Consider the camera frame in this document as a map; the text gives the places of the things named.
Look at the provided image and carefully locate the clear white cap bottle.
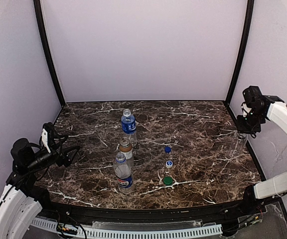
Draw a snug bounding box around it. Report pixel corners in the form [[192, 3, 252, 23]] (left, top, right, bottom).
[[228, 131, 248, 160]]

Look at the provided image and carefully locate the Pepsi label bottle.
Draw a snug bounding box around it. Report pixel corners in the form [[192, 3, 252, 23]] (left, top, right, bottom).
[[113, 152, 134, 194]]

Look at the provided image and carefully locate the green cap coffee bottle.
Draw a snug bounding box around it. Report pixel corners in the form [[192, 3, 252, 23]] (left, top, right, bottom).
[[119, 137, 134, 168]]

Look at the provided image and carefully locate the blue label water bottle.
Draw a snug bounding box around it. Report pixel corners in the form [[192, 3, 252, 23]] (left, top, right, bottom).
[[121, 109, 138, 147]]

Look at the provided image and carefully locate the dark blue bottle cap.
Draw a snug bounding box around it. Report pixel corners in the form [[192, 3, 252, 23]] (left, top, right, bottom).
[[164, 146, 171, 153]]

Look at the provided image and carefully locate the green bottle cap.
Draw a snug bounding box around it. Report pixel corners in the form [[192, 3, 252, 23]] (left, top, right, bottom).
[[163, 176, 173, 186]]

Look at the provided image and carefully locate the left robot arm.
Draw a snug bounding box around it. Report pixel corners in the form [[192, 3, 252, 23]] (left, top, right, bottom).
[[0, 135, 80, 239]]

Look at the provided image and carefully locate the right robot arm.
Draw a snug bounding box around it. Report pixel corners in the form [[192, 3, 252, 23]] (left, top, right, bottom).
[[237, 86, 287, 200]]

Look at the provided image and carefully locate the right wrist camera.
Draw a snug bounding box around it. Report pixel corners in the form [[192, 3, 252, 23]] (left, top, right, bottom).
[[241, 102, 252, 118]]

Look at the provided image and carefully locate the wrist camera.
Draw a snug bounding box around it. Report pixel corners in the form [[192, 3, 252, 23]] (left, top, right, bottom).
[[241, 102, 252, 118], [40, 122, 58, 153]]

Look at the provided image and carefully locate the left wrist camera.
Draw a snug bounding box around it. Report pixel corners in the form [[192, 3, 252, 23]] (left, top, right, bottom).
[[40, 122, 58, 153]]

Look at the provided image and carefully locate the white slotted cable duct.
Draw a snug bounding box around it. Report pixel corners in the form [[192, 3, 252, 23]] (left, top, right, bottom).
[[31, 217, 223, 239]]

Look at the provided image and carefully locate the black front rail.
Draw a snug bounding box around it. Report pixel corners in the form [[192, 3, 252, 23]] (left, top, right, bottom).
[[38, 200, 247, 225]]

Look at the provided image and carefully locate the right black frame post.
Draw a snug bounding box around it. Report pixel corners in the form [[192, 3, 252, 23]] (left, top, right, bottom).
[[224, 0, 255, 106]]

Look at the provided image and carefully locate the black frame post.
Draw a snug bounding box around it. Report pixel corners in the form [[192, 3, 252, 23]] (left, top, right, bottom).
[[33, 0, 66, 107], [224, 0, 255, 106]]

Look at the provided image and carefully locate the left black frame post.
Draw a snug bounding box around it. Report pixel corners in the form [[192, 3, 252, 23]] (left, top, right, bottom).
[[33, 0, 66, 107]]

